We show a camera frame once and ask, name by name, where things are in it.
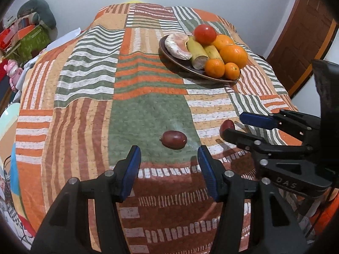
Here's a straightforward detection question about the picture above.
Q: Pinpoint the green patterned box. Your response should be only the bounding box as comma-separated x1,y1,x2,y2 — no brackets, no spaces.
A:
11,24,52,59

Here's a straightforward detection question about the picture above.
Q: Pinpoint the pale green bowl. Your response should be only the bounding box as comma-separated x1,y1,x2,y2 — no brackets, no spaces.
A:
0,102,22,149

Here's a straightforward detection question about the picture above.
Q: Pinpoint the white cloth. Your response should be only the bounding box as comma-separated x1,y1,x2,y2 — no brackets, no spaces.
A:
46,27,82,49

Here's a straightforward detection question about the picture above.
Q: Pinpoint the brown wooden door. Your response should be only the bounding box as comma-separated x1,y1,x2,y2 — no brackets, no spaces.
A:
266,0,339,98

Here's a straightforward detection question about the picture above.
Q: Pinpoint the red jujube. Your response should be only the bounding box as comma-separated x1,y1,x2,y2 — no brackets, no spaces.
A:
160,130,188,150
220,119,236,136

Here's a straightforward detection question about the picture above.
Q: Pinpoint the small tangerine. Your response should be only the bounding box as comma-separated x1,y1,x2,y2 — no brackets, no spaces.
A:
204,58,225,78
224,62,240,80

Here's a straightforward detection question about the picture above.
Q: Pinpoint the red tomato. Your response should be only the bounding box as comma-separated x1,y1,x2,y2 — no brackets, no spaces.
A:
194,24,217,45

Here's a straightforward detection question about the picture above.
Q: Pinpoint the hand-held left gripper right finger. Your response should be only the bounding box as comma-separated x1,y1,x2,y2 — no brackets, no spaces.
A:
197,145,309,254

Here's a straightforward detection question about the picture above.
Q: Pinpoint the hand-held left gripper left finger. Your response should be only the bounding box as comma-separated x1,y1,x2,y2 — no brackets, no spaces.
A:
30,145,142,254

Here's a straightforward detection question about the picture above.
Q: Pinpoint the pink plush rabbit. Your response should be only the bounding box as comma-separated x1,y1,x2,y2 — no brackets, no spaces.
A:
5,59,24,90

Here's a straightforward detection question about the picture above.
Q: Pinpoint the striped patchwork blanket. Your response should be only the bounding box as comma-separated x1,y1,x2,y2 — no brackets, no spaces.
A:
14,2,305,254

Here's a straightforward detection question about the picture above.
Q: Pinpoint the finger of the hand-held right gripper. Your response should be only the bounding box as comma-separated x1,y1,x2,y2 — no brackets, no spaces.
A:
240,109,321,143
222,128,336,198

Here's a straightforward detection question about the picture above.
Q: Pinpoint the purple plate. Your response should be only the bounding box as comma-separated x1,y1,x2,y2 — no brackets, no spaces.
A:
159,34,241,82

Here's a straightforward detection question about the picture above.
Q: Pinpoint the orange with sticker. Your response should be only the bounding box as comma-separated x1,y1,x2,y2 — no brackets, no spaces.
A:
219,44,248,69

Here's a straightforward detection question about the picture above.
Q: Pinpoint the red bag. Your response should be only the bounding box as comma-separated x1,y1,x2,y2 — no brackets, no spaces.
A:
0,26,20,49

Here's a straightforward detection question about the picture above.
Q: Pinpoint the peeled pomelo segment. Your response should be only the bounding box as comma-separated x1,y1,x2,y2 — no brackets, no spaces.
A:
164,33,193,60

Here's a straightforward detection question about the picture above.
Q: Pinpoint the grey plush toy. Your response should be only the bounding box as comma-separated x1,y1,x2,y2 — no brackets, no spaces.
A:
17,0,57,29

